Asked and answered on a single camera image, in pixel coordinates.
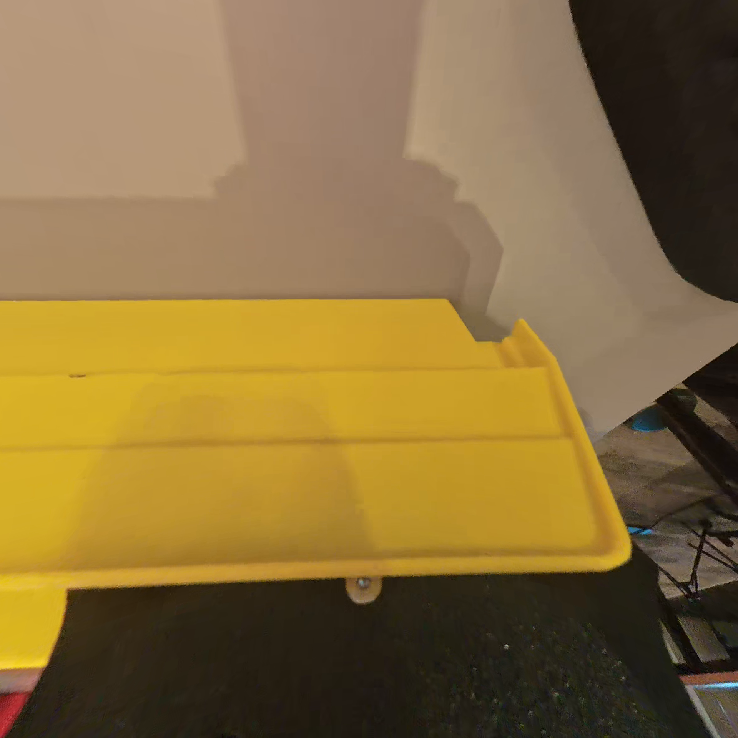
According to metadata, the yellow plastic bin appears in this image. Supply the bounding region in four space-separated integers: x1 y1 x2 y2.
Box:
0 299 633 672

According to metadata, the black metal bar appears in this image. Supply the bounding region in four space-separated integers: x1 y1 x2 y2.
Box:
654 386 738 491

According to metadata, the black tripod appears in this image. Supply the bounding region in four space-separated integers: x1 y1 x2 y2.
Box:
634 502 738 606

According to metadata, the red plastic bin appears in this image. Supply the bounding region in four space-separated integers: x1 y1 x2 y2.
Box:
0 689 32 738

